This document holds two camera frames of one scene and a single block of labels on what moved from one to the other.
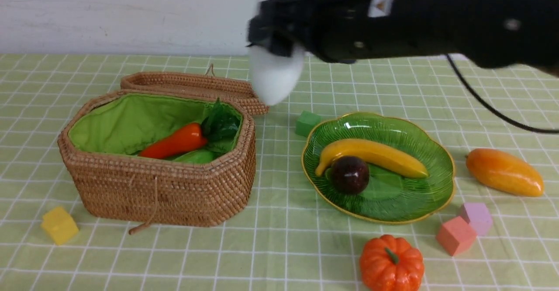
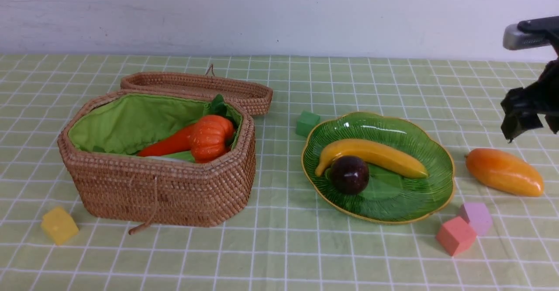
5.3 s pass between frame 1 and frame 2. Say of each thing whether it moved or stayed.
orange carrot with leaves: stayed
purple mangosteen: stayed
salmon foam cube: stayed
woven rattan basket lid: stayed
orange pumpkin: moved
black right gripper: moved
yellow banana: stayed
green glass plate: stayed
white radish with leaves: moved
